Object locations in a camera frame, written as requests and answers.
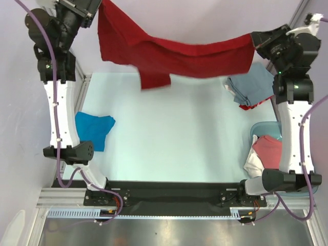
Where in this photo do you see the front aluminium frame rail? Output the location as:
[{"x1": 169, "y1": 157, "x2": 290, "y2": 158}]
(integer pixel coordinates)
[{"x1": 35, "y1": 187, "x2": 89, "y2": 209}]

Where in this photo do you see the folded red printed t shirt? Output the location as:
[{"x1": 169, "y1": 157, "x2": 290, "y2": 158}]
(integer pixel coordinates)
[{"x1": 239, "y1": 96, "x2": 273, "y2": 111}]

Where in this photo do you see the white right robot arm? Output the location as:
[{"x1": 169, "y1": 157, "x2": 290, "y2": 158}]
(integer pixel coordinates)
[{"x1": 236, "y1": 24, "x2": 322, "y2": 206}]

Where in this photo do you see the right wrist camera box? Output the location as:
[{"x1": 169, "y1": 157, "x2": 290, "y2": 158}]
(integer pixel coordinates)
[{"x1": 286, "y1": 13, "x2": 327, "y2": 36}]

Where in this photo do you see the pink t shirt in basin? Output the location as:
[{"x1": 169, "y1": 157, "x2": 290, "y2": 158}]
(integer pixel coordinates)
[{"x1": 252, "y1": 135, "x2": 282, "y2": 169}]

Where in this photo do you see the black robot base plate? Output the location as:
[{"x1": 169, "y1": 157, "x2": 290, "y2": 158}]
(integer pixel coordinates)
[{"x1": 71, "y1": 180, "x2": 267, "y2": 215}]

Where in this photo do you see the folded bright blue t shirt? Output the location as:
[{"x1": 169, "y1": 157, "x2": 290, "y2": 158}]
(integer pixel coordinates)
[{"x1": 75, "y1": 112, "x2": 116, "y2": 152}]

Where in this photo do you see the left aluminium frame post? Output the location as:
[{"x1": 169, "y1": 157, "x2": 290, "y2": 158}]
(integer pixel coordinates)
[{"x1": 51, "y1": 7, "x2": 87, "y2": 80}]

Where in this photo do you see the right aluminium frame post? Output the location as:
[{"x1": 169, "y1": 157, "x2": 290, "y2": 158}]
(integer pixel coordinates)
[{"x1": 266, "y1": 0, "x2": 311, "y2": 75}]

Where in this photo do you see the translucent blue plastic basin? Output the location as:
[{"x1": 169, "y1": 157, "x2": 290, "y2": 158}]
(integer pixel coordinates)
[{"x1": 250, "y1": 121, "x2": 309, "y2": 197}]

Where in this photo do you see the white cloth in basin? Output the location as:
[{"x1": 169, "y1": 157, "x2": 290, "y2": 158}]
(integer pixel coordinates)
[{"x1": 243, "y1": 135, "x2": 264, "y2": 178}]

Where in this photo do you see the aluminium frame post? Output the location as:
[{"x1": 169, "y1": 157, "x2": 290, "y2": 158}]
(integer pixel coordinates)
[
  {"x1": 266, "y1": 0, "x2": 311, "y2": 75},
  {"x1": 51, "y1": 7, "x2": 87, "y2": 80}
]

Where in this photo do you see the white slotted cable duct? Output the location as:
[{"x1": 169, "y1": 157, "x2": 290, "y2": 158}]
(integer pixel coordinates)
[{"x1": 46, "y1": 208, "x2": 255, "y2": 220}]

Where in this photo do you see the folded grey-blue t shirt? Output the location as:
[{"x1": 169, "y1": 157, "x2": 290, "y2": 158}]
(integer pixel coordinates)
[{"x1": 225, "y1": 63, "x2": 274, "y2": 106}]

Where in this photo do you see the folded white t shirt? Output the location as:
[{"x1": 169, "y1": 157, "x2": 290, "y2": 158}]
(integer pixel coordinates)
[{"x1": 224, "y1": 85, "x2": 235, "y2": 95}]

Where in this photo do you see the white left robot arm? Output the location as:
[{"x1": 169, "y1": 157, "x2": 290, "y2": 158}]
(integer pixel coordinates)
[{"x1": 25, "y1": 1, "x2": 113, "y2": 205}]

